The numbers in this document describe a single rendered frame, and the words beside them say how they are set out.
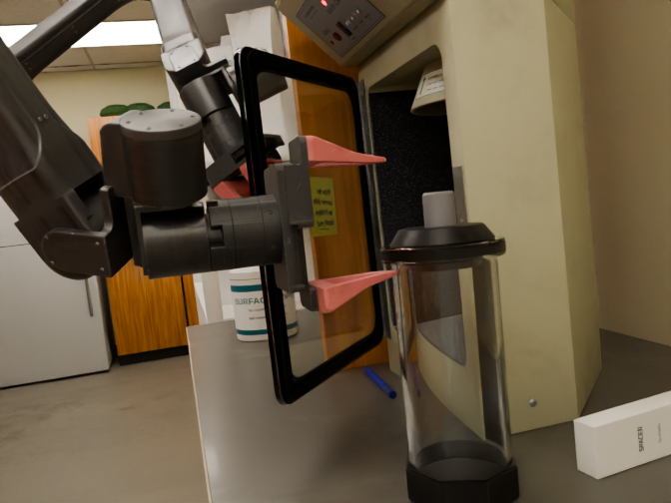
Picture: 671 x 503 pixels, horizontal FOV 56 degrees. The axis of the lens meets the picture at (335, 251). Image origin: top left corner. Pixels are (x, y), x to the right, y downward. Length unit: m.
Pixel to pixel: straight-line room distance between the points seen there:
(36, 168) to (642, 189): 0.90
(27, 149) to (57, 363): 5.20
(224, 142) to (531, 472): 0.50
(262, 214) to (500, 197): 0.29
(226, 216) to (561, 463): 0.40
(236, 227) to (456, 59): 0.31
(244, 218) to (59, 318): 5.15
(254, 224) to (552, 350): 0.39
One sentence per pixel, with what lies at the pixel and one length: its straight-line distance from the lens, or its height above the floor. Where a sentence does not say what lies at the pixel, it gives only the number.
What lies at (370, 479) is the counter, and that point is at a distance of 0.65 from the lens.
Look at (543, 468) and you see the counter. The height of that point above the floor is 0.94.
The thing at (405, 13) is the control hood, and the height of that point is 1.41.
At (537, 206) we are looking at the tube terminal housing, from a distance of 0.71.
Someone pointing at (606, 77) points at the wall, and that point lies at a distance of 1.18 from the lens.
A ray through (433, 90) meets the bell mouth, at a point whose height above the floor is 1.33.
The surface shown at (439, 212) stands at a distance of 0.54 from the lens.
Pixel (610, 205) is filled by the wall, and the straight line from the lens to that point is 1.18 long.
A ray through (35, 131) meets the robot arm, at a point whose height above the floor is 1.29.
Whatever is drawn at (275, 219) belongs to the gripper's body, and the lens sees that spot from 0.49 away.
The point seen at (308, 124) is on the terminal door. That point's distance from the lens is 0.80.
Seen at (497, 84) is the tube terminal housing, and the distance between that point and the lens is 0.70.
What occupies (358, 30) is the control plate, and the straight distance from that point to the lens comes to 0.84.
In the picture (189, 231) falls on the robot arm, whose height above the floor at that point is 1.20.
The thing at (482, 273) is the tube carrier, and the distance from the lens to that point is 0.53.
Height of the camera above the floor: 1.21
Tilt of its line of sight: 5 degrees down
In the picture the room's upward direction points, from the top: 6 degrees counter-clockwise
